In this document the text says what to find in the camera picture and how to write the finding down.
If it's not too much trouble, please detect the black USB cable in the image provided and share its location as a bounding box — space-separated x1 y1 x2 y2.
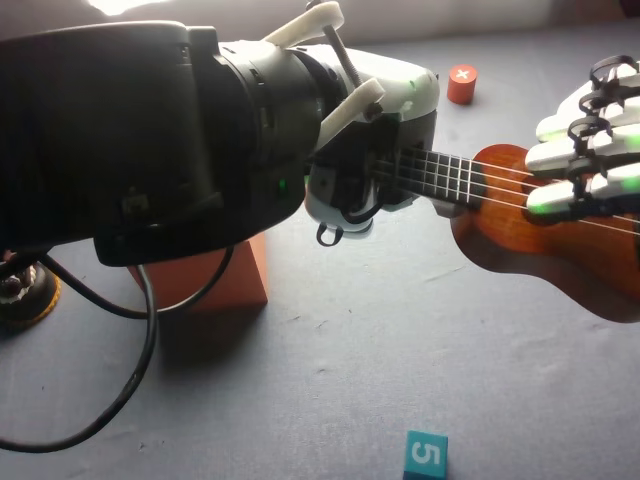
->
0 264 160 454

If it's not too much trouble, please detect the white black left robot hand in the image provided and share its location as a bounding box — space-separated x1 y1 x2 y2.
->
304 47 442 237

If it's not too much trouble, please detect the teal block with number five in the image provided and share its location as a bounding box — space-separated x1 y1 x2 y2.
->
402 429 450 480

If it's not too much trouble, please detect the orange brown wooden ukulele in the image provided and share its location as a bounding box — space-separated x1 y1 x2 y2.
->
372 143 640 325

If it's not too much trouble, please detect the red cylinder with white cross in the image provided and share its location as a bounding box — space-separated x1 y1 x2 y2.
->
446 63 479 106

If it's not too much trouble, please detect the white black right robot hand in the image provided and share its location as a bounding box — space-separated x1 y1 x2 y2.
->
524 54 640 226

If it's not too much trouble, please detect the chocolate cake toy yellow base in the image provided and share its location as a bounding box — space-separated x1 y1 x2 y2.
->
0 249 62 329

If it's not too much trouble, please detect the orange textured box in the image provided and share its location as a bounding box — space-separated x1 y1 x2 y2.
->
127 232 270 315

